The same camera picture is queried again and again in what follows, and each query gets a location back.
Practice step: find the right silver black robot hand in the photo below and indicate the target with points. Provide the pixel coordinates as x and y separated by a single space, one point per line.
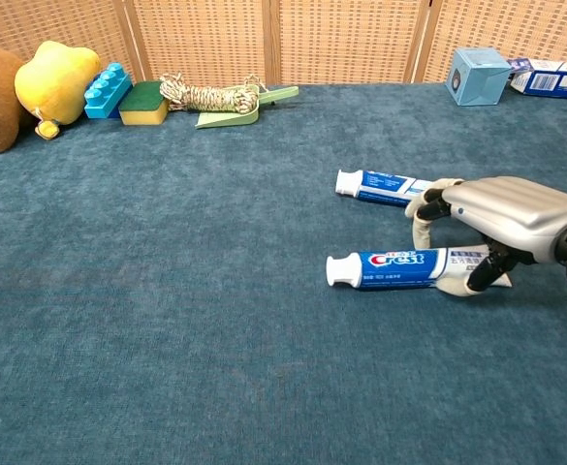
511 208

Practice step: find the toothpaste tube with text print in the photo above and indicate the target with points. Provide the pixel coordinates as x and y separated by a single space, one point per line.
385 186

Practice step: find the toothpaste tube with Crest logo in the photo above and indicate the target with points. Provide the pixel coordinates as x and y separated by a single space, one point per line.
394 269

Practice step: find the blue white carton box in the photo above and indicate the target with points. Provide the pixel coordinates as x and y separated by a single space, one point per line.
554 80

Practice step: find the light blue cardboard box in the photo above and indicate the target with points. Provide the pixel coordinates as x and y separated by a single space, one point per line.
477 77

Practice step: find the woven bamboo folding screen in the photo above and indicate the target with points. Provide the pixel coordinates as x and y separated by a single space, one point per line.
341 43

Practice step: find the light green dustpan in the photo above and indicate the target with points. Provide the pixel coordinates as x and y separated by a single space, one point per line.
229 118

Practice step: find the blue table cloth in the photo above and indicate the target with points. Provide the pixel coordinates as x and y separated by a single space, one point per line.
166 290

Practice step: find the green yellow sponge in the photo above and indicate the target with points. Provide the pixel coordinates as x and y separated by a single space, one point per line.
142 104

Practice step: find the blue toy building block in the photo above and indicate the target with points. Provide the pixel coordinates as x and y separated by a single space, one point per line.
106 94

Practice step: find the yellow pear plush toy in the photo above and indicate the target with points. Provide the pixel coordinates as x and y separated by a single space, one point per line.
55 82

